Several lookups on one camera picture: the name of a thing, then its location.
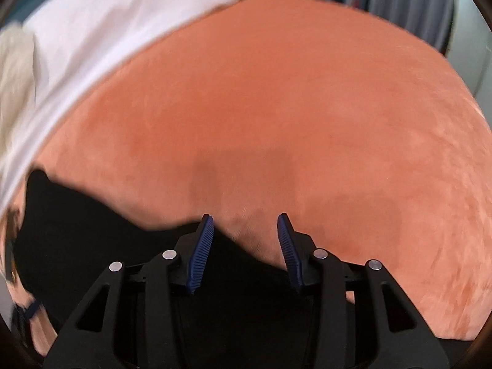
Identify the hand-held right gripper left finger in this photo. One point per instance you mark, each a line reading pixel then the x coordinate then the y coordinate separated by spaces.
pixel 200 253

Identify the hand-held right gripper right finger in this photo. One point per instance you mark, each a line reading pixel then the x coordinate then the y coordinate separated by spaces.
pixel 289 253

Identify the black pants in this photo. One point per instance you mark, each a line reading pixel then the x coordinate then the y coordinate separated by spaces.
pixel 96 238

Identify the orange fleece blanket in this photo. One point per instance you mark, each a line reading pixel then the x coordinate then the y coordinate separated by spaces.
pixel 292 115

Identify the white blanket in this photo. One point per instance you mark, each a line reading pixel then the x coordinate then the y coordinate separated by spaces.
pixel 100 27

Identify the beige quilted cushion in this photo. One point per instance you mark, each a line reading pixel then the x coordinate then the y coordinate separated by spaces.
pixel 15 84

